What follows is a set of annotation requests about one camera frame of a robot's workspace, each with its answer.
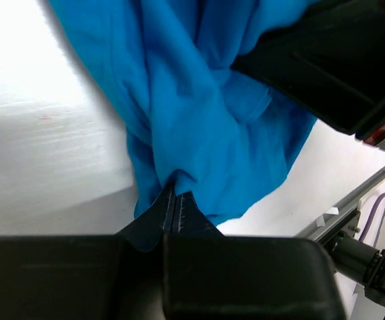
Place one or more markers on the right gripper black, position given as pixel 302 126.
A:
pixel 332 62

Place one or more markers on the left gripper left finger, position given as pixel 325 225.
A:
pixel 145 232

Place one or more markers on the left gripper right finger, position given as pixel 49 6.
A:
pixel 189 220

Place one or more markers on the blue t shirt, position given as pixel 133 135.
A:
pixel 165 66

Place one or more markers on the aluminium table rail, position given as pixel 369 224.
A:
pixel 334 223

